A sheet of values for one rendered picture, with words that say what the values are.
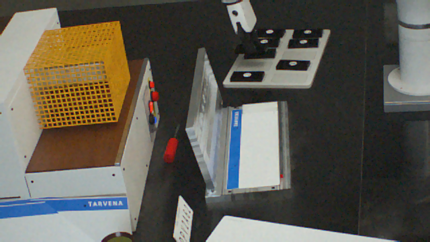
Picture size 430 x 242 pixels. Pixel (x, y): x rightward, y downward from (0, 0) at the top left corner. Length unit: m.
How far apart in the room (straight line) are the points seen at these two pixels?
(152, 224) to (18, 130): 0.39
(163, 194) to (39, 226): 0.34
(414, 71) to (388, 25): 0.54
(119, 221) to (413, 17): 0.96
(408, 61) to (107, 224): 0.96
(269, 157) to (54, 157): 0.55
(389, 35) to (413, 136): 0.65
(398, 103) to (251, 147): 0.43
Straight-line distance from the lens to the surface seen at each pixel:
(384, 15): 3.01
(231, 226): 1.83
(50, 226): 2.03
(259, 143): 2.26
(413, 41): 2.38
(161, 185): 2.20
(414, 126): 2.33
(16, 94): 1.99
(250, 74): 2.62
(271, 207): 2.05
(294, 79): 2.59
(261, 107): 2.41
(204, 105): 2.24
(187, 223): 1.99
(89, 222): 2.00
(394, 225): 1.96
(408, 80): 2.44
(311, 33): 2.86
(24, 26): 2.31
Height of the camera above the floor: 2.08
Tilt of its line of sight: 29 degrees down
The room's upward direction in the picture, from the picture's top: 9 degrees counter-clockwise
